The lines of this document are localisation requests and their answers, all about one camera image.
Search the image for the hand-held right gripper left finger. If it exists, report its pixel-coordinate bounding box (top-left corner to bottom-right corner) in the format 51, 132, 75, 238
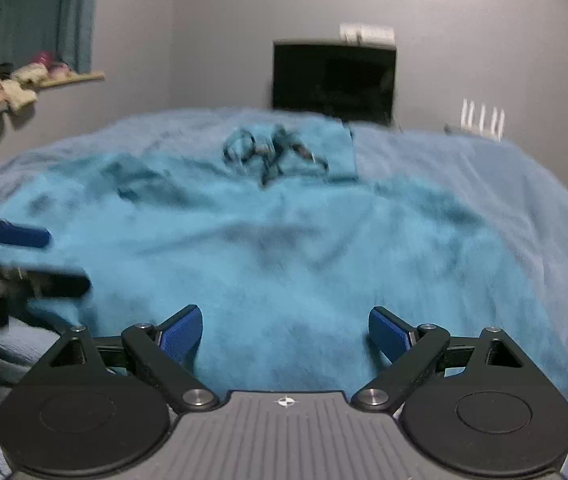
48, 304, 220, 412

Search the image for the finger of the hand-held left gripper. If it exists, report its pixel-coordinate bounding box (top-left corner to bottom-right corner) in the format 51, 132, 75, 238
0, 222, 53, 251
8, 270, 93, 302

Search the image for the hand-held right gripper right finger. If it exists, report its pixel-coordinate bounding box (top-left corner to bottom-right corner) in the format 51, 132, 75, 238
351, 306, 526, 412

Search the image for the blue mottled zip jacket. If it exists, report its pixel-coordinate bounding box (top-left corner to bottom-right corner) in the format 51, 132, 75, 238
0, 119, 568, 411

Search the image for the cream plush toy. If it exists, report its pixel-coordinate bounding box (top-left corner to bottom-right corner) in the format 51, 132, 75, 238
2, 64, 48, 112

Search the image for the wooden window sill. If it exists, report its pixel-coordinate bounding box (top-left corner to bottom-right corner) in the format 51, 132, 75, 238
31, 71, 106, 90

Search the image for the light blue bed blanket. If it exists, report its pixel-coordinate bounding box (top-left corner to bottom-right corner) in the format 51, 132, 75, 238
0, 106, 568, 480

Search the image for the pink plush toy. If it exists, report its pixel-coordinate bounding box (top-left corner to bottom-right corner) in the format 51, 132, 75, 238
34, 50, 70, 79

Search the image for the white router with antennas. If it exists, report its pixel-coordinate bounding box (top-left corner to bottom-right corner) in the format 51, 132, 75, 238
458, 99, 507, 142

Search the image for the black flat screen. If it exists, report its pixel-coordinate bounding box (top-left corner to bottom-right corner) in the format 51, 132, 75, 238
272, 39, 397, 127

